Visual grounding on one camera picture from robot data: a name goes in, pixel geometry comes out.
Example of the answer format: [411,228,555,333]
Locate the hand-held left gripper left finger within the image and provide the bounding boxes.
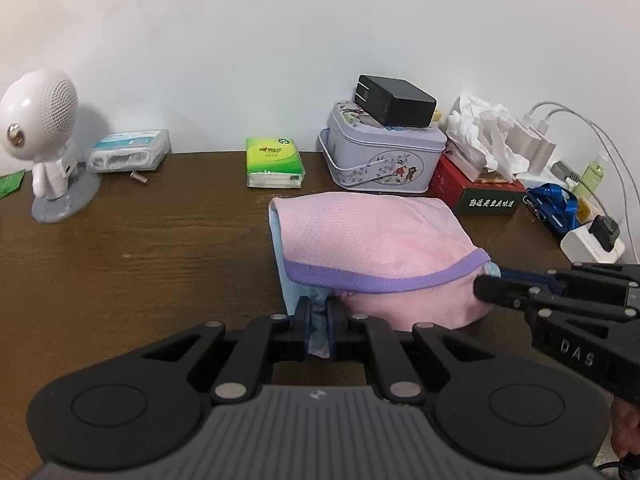
[142,297,313,405]

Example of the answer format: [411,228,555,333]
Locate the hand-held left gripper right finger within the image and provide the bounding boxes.
[325,299,493,403]

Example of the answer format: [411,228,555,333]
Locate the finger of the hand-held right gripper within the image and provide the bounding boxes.
[500,262,640,295]
[474,274,640,322]

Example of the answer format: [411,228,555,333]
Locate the pink and blue mesh garment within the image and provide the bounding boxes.
[268,190,502,360]

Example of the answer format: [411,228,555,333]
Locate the person's right hand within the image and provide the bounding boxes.
[611,402,640,458]

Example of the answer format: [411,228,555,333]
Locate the white power strip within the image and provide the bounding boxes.
[559,222,627,265]

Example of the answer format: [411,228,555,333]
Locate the green spray bottle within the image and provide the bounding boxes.
[572,152,606,199]

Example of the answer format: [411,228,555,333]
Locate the white socket block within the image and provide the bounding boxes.
[517,159,581,194]

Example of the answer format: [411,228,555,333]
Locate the white charger plug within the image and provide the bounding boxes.
[508,117,544,171]
[527,129,557,176]

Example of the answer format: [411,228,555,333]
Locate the white crumpled tissue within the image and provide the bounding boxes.
[444,93,531,184]

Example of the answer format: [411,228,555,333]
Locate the green tissue pack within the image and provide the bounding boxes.
[244,136,306,190]

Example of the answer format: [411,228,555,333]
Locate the lilac tin box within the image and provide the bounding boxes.
[318,99,449,194]

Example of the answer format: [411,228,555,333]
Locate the black power adapter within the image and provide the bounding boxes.
[353,73,439,129]

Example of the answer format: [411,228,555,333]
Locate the clear plastic floss pack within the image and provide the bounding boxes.
[85,128,171,175]

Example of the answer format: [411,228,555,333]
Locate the small green packet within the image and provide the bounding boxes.
[0,169,26,199]

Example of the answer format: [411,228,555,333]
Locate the white astronaut figure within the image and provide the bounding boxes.
[0,69,102,224]

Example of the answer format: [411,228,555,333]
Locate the blue lanyard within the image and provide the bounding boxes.
[524,183,581,236]

